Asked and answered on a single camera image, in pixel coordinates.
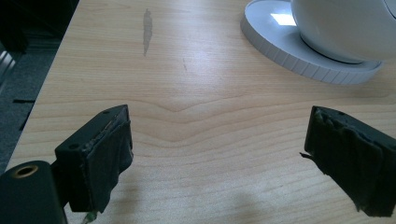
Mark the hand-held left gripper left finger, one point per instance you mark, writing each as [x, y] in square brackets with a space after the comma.
[96, 161]

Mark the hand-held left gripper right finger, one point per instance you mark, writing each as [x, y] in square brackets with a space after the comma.
[351, 158]

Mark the white bowl with silver rim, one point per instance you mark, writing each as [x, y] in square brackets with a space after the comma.
[342, 28]

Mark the white key holder stand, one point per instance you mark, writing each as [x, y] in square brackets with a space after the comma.
[280, 43]

